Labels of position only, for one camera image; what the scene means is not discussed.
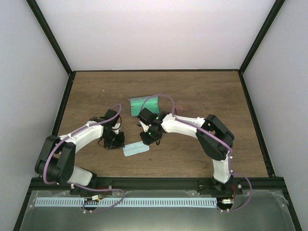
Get light blue cleaning cloth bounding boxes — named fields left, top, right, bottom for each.
left=123, top=141, right=150, bottom=157

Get blue-grey glasses case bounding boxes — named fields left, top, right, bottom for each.
left=129, top=96, right=159, bottom=117

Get pink transparent sunglasses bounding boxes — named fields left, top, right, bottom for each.
left=174, top=105, right=188, bottom=115

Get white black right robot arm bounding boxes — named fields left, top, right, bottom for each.
left=137, top=109, right=234, bottom=194

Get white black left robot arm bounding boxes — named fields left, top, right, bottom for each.
left=35, top=115, right=125, bottom=194

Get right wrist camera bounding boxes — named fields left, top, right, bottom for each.
left=137, top=108, right=158, bottom=132

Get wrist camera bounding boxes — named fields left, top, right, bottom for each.
left=137, top=108, right=158, bottom=132
left=103, top=109, right=122, bottom=134

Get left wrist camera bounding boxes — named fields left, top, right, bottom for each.
left=103, top=109, right=122, bottom=134

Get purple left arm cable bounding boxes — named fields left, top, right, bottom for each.
left=42, top=103, right=125, bottom=214

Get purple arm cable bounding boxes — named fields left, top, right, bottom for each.
left=42, top=103, right=125, bottom=214
left=138, top=93, right=253, bottom=213

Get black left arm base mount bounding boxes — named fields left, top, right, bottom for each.
left=70, top=176, right=113, bottom=197

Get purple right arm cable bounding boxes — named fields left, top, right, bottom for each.
left=138, top=93, right=253, bottom=213

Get light blue slotted cable duct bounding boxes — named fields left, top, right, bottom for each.
left=34, top=197, right=217, bottom=208

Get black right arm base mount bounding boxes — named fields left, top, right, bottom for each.
left=198, top=177, right=243, bottom=196

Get black aluminium frame rail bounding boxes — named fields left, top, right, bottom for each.
left=30, top=177, right=286, bottom=191

